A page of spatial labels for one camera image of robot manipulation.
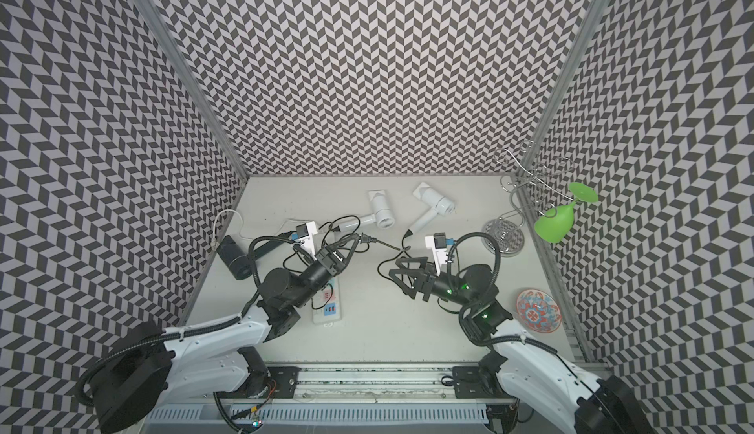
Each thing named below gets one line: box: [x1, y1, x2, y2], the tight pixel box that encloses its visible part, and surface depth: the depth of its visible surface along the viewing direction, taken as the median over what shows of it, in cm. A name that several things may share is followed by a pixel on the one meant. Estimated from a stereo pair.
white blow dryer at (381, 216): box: [338, 189, 396, 233], surface depth 103 cm
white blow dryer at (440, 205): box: [409, 181, 456, 235], surface depth 104 cm
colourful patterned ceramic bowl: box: [516, 288, 562, 334], surface depth 84 cm
